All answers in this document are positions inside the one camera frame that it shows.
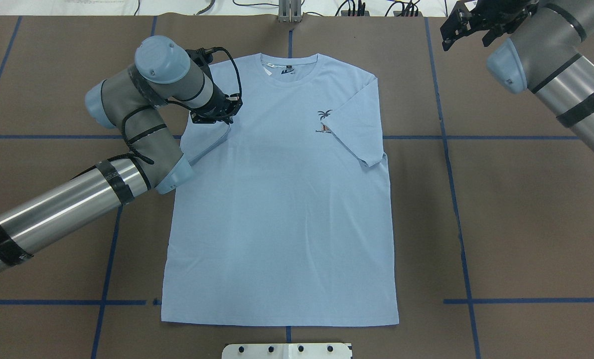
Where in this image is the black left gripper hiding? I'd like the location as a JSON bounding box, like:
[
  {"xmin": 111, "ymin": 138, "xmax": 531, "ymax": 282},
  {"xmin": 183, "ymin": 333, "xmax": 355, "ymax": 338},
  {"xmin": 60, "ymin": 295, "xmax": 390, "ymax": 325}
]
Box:
[{"xmin": 190, "ymin": 92, "xmax": 243, "ymax": 125}]

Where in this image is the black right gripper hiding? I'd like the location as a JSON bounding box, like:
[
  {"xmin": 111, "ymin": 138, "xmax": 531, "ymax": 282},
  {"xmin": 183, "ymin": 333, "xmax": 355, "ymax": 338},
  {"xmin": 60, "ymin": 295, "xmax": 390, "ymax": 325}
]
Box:
[{"xmin": 440, "ymin": 0, "xmax": 539, "ymax": 51}]

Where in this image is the light blue t-shirt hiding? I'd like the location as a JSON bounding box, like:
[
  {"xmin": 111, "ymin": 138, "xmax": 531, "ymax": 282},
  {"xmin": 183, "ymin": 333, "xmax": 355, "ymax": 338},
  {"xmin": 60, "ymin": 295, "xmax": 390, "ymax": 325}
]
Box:
[{"xmin": 160, "ymin": 54, "xmax": 399, "ymax": 327}]

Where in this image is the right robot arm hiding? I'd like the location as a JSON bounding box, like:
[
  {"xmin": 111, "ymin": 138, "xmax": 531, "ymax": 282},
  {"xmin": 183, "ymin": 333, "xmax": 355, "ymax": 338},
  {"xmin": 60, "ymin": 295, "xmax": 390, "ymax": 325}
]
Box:
[{"xmin": 440, "ymin": 0, "xmax": 594, "ymax": 152}]

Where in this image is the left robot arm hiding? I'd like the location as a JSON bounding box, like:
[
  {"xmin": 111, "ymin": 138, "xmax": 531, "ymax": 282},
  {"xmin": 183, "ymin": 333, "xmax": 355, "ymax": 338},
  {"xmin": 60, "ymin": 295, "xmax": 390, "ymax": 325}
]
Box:
[{"xmin": 0, "ymin": 35, "xmax": 242, "ymax": 273}]

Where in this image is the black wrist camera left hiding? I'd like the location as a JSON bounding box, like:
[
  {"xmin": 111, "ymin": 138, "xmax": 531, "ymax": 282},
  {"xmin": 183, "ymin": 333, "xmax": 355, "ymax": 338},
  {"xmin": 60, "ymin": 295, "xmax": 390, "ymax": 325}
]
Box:
[{"xmin": 185, "ymin": 47, "xmax": 217, "ymax": 68}]

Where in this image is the aluminium frame post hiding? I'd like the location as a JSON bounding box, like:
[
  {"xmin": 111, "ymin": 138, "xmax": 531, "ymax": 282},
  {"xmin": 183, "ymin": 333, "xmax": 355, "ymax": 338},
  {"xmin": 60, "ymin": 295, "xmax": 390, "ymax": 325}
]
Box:
[{"xmin": 278, "ymin": 0, "xmax": 303, "ymax": 23}]

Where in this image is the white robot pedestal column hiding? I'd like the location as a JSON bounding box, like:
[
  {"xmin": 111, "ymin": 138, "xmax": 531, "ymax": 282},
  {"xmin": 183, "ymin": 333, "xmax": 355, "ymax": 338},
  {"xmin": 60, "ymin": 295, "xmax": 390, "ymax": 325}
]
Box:
[{"xmin": 221, "ymin": 343, "xmax": 353, "ymax": 359}]

